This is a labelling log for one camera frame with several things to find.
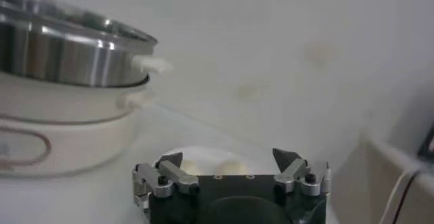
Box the white round plate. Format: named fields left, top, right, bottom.
left=154, top=146, right=262, bottom=177

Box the white electric cooker base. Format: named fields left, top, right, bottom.
left=0, top=72, right=155, bottom=179

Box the stainless steel steamer basket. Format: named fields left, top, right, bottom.
left=0, top=0, right=174, bottom=89

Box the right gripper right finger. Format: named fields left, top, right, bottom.
left=273, top=147, right=332, bottom=198

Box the white charging cable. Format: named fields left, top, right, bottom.
left=378, top=169, right=410, bottom=224

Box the white side table with sticker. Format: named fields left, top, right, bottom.
left=332, top=133, right=434, bottom=224

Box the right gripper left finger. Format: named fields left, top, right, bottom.
left=132, top=151, right=201, bottom=199

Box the black power adapter cable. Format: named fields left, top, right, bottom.
left=391, top=170, right=422, bottom=224

